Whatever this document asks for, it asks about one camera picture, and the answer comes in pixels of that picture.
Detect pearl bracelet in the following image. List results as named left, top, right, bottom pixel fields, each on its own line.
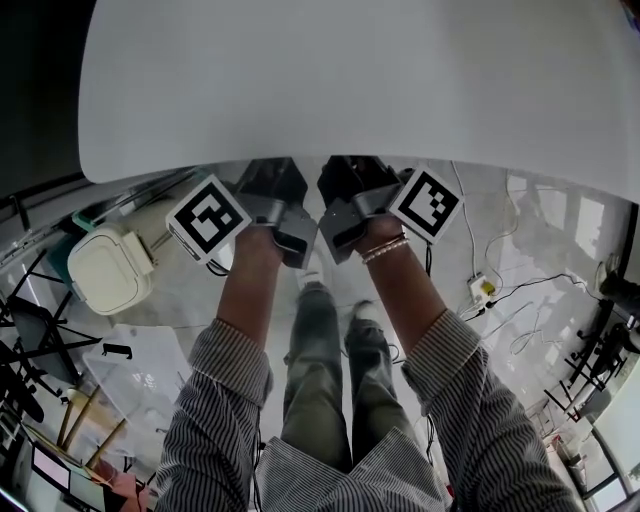
left=360, top=235, right=412, bottom=266

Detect person's left forearm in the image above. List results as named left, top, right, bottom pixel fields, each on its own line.
left=215, top=225, right=287, bottom=352

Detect white power strip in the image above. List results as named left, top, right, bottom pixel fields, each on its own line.
left=467, top=273, right=499, bottom=307

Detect white desk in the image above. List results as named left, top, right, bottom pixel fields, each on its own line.
left=77, top=0, right=640, bottom=207

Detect clear plastic storage box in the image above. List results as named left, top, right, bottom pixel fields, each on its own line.
left=82, top=323, right=194, bottom=459

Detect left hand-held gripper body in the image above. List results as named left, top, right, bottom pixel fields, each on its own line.
left=164, top=156, right=320, bottom=270

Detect black folding chair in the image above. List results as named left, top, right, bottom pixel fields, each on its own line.
left=0, top=249, right=104, bottom=397

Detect person's grey-green trousers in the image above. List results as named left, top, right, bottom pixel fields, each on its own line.
left=279, top=282, right=417, bottom=474

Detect person's striped shirt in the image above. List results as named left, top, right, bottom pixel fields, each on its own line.
left=154, top=309, right=587, bottom=512

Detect person's white right shoe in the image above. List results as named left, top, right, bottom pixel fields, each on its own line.
left=351, top=299, right=384, bottom=324

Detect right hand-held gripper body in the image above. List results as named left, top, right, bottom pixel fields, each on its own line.
left=317, top=154, right=465, bottom=267

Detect wooden stool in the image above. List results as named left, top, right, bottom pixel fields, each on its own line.
left=57, top=384, right=127, bottom=469

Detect cream lidded trash bin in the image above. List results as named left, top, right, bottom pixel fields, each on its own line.
left=67, top=223, right=156, bottom=318

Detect black floor cable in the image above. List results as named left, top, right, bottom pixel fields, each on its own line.
left=462, top=273, right=602, bottom=319

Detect black wheeled chair base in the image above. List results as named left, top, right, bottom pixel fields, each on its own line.
left=544, top=299, right=640, bottom=427

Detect person's right forearm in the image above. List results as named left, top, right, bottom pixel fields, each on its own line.
left=362, top=217, right=449, bottom=354

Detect small screen device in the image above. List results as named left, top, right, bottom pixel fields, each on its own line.
left=30, top=442, right=72, bottom=494

